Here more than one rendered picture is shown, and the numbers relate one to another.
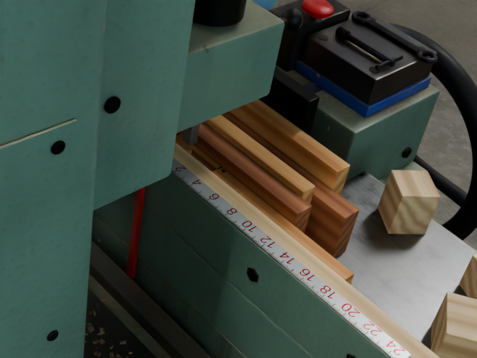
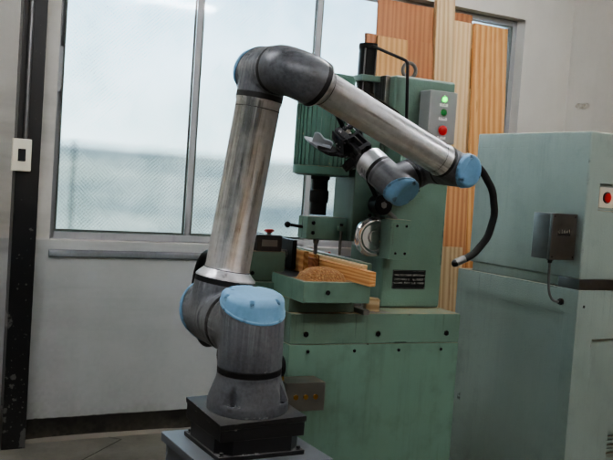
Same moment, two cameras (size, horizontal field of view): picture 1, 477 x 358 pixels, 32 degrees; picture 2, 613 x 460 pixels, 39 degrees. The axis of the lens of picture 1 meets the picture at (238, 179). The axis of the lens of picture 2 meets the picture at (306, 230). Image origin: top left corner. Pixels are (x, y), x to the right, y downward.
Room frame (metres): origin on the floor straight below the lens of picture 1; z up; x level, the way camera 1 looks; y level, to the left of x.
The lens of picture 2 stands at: (2.99, 1.24, 1.17)
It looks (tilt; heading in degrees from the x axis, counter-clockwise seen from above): 3 degrees down; 207
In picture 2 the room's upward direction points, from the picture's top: 4 degrees clockwise
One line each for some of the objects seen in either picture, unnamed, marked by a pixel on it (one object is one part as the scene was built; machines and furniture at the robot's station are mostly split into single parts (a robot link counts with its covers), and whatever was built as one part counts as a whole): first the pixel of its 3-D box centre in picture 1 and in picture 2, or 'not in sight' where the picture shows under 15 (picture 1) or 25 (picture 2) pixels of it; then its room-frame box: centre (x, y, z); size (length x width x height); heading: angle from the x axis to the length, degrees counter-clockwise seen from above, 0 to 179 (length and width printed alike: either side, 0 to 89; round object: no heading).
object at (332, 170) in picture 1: (253, 137); (292, 258); (0.60, -0.01, 0.93); 0.20 x 0.02 x 0.07; 51
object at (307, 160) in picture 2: not in sight; (324, 126); (0.55, 0.05, 1.35); 0.18 x 0.18 x 0.31
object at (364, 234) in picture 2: not in sight; (372, 236); (0.53, 0.23, 1.02); 0.12 x 0.03 x 0.12; 141
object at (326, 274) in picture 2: not in sight; (321, 273); (0.77, 0.18, 0.92); 0.14 x 0.09 x 0.04; 141
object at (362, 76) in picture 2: not in sight; (368, 71); (0.44, 0.13, 1.54); 0.08 x 0.08 x 0.17; 51
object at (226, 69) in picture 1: (181, 69); (322, 230); (0.54, 0.06, 1.03); 0.14 x 0.07 x 0.09; 141
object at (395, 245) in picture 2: not in sight; (393, 238); (0.51, 0.29, 1.02); 0.09 x 0.07 x 0.12; 51
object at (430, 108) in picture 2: not in sight; (437, 118); (0.39, 0.36, 1.40); 0.10 x 0.06 x 0.16; 141
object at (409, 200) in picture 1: (407, 202); not in sight; (0.57, -0.15, 0.92); 0.04 x 0.04 x 0.04; 16
